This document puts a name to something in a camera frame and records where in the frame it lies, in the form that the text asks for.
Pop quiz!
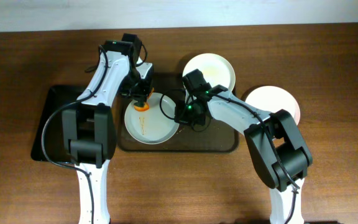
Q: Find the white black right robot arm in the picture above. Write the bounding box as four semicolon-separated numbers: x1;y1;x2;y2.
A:
176;84;313;223

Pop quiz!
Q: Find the orange green scrub sponge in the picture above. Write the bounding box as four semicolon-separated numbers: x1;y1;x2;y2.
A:
134;88;154;112

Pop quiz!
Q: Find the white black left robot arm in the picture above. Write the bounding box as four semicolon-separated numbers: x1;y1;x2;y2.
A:
62;34;154;223

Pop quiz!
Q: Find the small black tray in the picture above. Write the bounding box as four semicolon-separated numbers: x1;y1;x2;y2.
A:
30;85;85;164

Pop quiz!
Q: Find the cream white plate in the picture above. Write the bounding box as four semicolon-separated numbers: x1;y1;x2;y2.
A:
182;53;236;91

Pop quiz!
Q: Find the pale blue plate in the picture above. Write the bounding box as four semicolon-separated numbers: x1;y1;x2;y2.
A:
124;93;179;144

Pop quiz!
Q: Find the pink plate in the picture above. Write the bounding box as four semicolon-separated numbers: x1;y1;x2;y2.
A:
245;86;301;125

